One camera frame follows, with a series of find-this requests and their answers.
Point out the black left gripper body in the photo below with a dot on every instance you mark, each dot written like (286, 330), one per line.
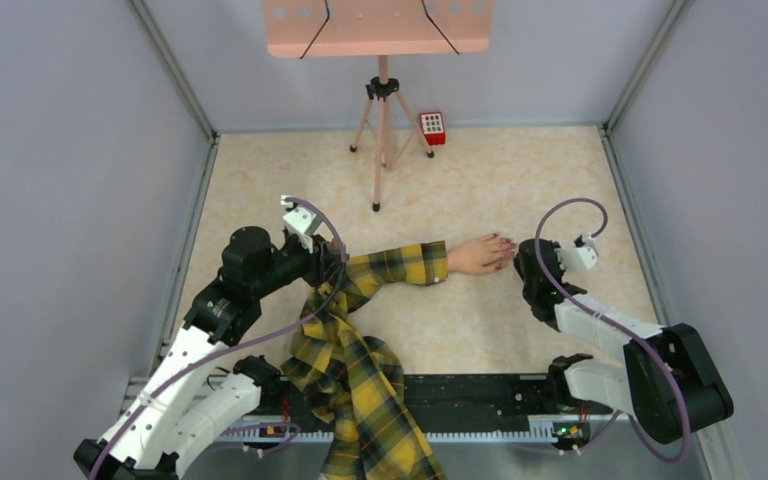
(315, 271)

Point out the yellow plaid shirt sleeve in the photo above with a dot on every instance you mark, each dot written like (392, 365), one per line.
(355, 382)

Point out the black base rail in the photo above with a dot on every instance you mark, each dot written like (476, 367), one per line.
(460, 408)

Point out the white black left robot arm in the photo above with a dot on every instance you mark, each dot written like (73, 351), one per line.
(162, 433)

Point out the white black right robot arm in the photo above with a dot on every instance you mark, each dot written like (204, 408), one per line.
(662, 377)

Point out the red keypad box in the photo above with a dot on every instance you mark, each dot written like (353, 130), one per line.
(433, 127)

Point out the mannequin hand painted nails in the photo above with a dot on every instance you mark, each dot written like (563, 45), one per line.
(481, 256)

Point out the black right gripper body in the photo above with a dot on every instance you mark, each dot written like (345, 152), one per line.
(528, 288)

